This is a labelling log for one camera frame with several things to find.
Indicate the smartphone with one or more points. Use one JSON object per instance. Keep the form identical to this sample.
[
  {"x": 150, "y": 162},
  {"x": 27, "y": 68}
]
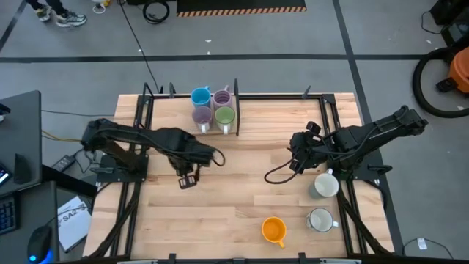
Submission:
[{"x": 3, "y": 176}]

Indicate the black shelf post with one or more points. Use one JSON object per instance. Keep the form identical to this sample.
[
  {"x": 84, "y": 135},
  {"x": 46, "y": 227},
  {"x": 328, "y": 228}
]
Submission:
[
  {"x": 147, "y": 88},
  {"x": 236, "y": 110}
]

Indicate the plain lilac mug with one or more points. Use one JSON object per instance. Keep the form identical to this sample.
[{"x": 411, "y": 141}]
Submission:
[{"x": 202, "y": 115}]

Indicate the black equipment case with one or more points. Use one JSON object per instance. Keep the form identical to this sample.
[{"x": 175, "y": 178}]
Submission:
[{"x": 454, "y": 22}]

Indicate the green and white mug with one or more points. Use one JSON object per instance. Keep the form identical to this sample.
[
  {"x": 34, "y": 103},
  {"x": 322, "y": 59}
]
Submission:
[{"x": 224, "y": 115}]

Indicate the orange vacuum cleaner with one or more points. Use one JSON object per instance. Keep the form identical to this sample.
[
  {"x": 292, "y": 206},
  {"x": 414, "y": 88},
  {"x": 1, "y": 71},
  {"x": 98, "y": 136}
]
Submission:
[{"x": 461, "y": 69}]

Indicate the grey speckled mug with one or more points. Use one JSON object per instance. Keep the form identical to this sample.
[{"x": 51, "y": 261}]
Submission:
[{"x": 320, "y": 220}]

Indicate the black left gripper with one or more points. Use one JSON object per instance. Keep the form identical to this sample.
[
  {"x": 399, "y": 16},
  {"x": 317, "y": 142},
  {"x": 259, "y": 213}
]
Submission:
[{"x": 190, "y": 157}]

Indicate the white floor tag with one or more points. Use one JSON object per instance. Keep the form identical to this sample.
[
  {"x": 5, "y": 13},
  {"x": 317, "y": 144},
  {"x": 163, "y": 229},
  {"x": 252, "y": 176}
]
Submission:
[{"x": 421, "y": 243}]

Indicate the white printed booklet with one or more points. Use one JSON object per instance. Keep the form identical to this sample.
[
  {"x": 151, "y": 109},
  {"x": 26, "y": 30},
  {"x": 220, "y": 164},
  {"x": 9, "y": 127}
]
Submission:
[{"x": 73, "y": 223}]

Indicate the yellow faceted mug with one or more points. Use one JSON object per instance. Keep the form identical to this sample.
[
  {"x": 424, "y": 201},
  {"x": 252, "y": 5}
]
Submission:
[{"x": 273, "y": 229}]

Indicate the white and yellow floor object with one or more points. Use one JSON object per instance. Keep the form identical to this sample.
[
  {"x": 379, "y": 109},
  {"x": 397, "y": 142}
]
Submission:
[{"x": 97, "y": 1}]

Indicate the ribbed lilac mug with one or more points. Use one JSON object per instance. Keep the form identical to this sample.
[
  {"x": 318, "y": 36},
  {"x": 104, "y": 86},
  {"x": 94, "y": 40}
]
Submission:
[{"x": 222, "y": 99}]

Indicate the black mat with striped edge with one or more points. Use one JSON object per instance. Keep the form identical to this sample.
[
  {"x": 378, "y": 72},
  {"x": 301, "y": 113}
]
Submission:
[{"x": 238, "y": 5}]

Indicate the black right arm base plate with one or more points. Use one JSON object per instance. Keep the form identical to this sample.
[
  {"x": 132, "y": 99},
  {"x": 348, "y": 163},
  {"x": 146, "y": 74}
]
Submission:
[{"x": 366, "y": 176}]

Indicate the black power adapter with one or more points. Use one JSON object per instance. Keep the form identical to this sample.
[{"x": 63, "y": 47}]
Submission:
[{"x": 64, "y": 163}]

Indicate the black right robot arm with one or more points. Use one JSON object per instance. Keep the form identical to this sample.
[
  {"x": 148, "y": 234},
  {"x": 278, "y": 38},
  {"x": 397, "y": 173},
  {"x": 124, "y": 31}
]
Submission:
[{"x": 384, "y": 128}]

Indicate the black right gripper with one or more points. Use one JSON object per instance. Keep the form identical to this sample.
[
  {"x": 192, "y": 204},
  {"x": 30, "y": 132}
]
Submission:
[{"x": 309, "y": 146}]

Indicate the black keyboard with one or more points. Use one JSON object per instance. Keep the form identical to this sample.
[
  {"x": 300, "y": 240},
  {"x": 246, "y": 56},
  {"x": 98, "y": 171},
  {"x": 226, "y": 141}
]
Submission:
[{"x": 8, "y": 214}]

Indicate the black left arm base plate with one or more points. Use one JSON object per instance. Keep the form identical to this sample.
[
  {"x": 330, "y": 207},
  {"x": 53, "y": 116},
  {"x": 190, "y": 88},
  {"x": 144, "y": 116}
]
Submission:
[{"x": 110, "y": 176}]

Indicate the dark grey side desk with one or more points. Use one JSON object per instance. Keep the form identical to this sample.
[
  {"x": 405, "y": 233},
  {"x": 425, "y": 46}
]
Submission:
[{"x": 40, "y": 205}]

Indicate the black desk stand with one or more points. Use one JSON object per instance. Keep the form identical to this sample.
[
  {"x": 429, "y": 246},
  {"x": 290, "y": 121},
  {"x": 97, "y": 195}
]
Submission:
[{"x": 22, "y": 170}]

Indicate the light blue faceted mug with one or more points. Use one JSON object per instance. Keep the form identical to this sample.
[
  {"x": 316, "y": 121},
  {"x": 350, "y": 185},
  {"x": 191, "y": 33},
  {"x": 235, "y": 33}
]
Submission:
[{"x": 201, "y": 98}]

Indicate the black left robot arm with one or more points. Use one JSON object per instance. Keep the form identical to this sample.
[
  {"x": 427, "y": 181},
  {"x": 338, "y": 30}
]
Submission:
[{"x": 146, "y": 135}]

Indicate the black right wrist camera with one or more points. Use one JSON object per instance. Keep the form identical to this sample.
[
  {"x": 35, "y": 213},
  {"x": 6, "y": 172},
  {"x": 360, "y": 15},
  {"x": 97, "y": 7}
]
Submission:
[{"x": 295, "y": 165}]

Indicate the person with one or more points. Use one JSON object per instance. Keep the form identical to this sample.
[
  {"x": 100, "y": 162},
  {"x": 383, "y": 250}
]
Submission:
[{"x": 71, "y": 18}]

